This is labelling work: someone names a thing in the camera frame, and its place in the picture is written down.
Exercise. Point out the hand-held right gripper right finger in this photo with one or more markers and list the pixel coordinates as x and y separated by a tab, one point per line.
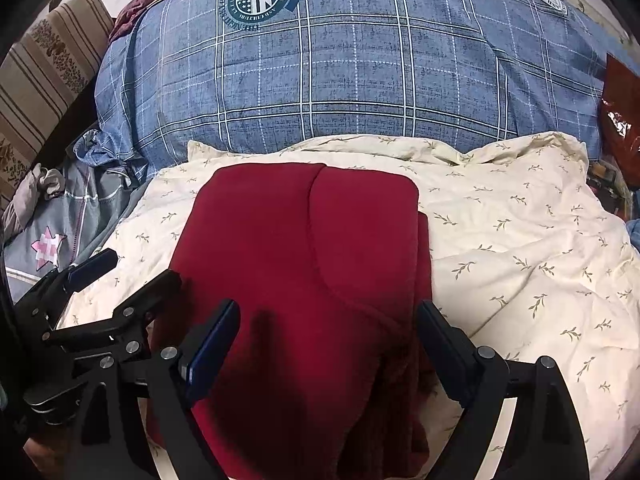
442	355

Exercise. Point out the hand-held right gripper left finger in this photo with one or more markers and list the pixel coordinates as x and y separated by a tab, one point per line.
212	355

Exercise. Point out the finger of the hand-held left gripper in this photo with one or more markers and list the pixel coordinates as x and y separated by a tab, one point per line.
92	267
160	287

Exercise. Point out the red knit garment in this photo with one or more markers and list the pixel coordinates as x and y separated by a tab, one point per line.
300	260

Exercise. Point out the person's left forearm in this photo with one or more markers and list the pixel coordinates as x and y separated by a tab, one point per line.
42	452

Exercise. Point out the grey star-print garment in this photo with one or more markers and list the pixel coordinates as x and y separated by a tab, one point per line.
90	210

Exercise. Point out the grey pink crumpled cloth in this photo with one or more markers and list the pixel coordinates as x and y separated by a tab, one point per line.
30	200

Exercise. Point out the cream leaf-print blanket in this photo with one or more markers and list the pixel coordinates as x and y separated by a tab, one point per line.
525	240

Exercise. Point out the striped beige cushion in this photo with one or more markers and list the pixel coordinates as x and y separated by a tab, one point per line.
40	85

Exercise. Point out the light blue cloth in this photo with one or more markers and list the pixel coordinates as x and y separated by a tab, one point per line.
634	235

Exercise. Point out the colourful patterned cloth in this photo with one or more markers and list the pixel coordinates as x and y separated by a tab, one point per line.
607	185

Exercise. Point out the maroon cloth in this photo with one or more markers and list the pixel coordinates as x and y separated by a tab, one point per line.
140	5

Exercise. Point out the blue plaid pillow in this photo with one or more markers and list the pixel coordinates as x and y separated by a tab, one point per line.
350	60

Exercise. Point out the red plastic bag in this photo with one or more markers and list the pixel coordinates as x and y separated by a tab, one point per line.
620	110

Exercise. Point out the beige patterned bed sheet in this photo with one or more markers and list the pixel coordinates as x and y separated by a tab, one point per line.
600	15

